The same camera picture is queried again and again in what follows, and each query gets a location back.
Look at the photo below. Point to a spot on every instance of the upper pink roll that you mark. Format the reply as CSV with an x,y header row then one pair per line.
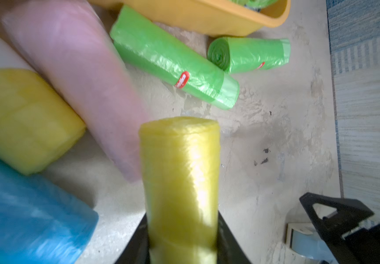
x,y
67,42

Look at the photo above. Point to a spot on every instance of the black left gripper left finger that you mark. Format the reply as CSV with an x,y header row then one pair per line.
x,y
137,249

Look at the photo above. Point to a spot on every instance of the short green roll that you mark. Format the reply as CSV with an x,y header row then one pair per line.
x,y
148,47

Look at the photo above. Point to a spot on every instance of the blue trash bag roll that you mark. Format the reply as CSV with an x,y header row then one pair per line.
x,y
41,223

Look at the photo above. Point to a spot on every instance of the green roll with red label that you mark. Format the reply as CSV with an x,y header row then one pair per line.
x,y
240,55

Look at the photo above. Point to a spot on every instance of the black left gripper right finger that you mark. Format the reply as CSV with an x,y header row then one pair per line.
x,y
228,249

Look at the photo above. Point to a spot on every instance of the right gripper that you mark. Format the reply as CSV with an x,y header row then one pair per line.
x,y
360,247

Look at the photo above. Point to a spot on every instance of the yellow roll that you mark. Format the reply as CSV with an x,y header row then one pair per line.
x,y
36,125
180,160

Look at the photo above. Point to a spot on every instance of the yellow plastic storage box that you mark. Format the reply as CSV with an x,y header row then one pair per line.
x,y
212,18

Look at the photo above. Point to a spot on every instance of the fat green roll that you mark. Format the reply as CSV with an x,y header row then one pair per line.
x,y
255,5

